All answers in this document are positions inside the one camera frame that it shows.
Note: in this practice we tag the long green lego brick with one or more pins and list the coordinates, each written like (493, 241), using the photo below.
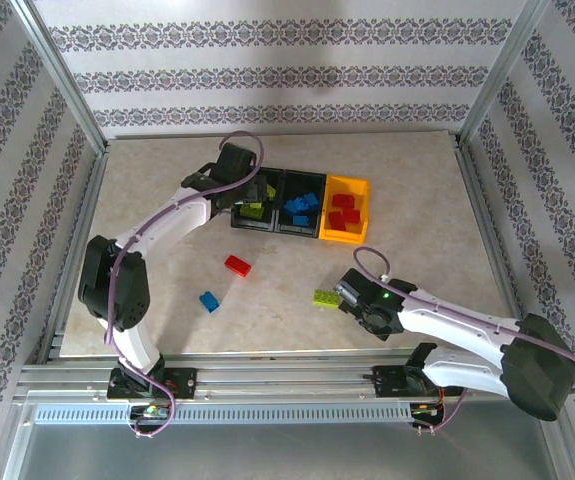
(324, 298)
(250, 211)

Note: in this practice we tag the long red lego brick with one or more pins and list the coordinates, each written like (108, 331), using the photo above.
(237, 265)
(343, 200)
(336, 220)

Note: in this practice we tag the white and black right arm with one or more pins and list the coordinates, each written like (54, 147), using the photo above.
(447, 320)

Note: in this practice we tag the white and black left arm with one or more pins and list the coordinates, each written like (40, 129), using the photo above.
(167, 225)

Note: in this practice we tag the black plastic bin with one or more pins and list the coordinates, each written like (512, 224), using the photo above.
(299, 232)
(254, 224)

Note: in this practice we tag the yellow plastic bin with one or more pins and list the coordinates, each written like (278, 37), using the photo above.
(339, 236)

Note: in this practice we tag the small circuit board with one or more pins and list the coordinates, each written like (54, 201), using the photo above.
(424, 410)
(152, 411)

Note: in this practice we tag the grey metal sheet shelf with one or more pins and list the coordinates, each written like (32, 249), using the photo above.
(287, 452)

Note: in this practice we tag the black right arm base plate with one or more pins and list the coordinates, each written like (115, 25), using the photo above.
(389, 382)

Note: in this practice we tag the aluminium mounting rail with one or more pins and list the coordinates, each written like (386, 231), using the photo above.
(287, 377)

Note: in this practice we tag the aluminium table side rail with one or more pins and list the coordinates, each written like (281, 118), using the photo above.
(487, 220)
(74, 250)

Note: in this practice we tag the aluminium frame post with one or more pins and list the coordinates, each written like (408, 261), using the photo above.
(502, 75)
(62, 80)

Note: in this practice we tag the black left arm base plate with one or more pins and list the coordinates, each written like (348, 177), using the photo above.
(182, 382)

